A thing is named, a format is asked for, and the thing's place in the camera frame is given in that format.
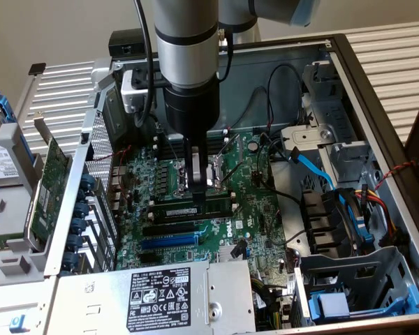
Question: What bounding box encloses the silver power supply unit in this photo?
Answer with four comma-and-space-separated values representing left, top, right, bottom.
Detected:
45, 260, 258, 335

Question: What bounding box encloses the light blue SATA wire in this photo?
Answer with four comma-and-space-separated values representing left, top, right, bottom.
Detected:
288, 146, 376, 246

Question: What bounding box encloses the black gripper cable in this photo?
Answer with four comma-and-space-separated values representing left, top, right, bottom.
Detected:
216, 27, 236, 83

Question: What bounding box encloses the thin metal locking lever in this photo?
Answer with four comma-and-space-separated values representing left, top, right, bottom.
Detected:
158, 127, 184, 167
220, 162, 244, 186

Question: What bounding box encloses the black box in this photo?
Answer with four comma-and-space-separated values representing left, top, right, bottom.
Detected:
108, 29, 155, 59

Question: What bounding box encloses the blue disk carrier rail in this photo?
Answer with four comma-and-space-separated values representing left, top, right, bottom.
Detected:
0, 91, 34, 165

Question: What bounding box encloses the green Dell motherboard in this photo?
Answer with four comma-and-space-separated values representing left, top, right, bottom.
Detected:
113, 129, 297, 278

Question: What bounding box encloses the long black expansion slot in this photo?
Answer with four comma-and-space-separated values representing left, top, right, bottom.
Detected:
142, 222, 197, 239

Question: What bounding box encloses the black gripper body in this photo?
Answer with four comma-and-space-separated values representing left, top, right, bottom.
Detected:
162, 78, 221, 137

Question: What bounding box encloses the silver hard disk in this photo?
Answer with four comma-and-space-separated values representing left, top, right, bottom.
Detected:
0, 103, 26, 190

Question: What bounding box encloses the red black twisted wire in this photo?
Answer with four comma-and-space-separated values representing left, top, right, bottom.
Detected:
91, 144, 134, 163
372, 159, 418, 191

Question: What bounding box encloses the metal socket cover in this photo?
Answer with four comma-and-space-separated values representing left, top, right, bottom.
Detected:
217, 133, 246, 165

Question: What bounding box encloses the blue square button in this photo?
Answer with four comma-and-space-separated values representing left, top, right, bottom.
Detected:
8, 313, 27, 334

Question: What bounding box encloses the metal CPU socket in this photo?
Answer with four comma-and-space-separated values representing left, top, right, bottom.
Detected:
172, 153, 231, 200

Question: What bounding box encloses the yellow black power wire bundle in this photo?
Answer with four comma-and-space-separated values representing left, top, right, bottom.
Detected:
250, 275, 294, 331

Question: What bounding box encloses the green graphics card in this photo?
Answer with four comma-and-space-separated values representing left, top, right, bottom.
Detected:
23, 118, 73, 253

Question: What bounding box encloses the tall grey metal disk bay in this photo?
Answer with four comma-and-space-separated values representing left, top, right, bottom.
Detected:
279, 60, 376, 186

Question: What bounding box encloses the blue card retention clip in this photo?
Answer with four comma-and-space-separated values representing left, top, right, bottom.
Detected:
66, 232, 84, 251
79, 172, 97, 193
61, 251, 80, 271
69, 216, 87, 235
72, 201, 91, 220

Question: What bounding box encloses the small silver heat sink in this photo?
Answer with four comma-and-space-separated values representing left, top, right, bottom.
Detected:
217, 244, 248, 263

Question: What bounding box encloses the blue plastic disk caddy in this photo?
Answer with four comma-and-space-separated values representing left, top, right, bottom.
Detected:
308, 283, 419, 324

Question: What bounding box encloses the low grey metal disk bay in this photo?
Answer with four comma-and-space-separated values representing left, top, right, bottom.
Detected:
292, 245, 419, 329

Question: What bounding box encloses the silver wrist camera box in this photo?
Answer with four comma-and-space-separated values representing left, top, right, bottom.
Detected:
120, 68, 168, 114

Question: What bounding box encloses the blue expansion slot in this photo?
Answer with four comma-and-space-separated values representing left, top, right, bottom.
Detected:
140, 233, 200, 251

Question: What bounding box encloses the black camera cable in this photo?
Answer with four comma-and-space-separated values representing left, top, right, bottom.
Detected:
132, 0, 160, 128

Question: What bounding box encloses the grey parts rack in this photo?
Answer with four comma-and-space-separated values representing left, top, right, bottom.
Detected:
0, 124, 75, 291

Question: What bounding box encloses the open grey PC case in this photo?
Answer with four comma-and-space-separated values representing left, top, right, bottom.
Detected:
43, 33, 419, 335

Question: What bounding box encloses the yellow red black wire bundle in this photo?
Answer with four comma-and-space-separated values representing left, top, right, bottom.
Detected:
355, 184, 403, 246

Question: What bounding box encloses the black looped wire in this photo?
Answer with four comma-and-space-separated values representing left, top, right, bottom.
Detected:
229, 86, 272, 129
266, 63, 306, 133

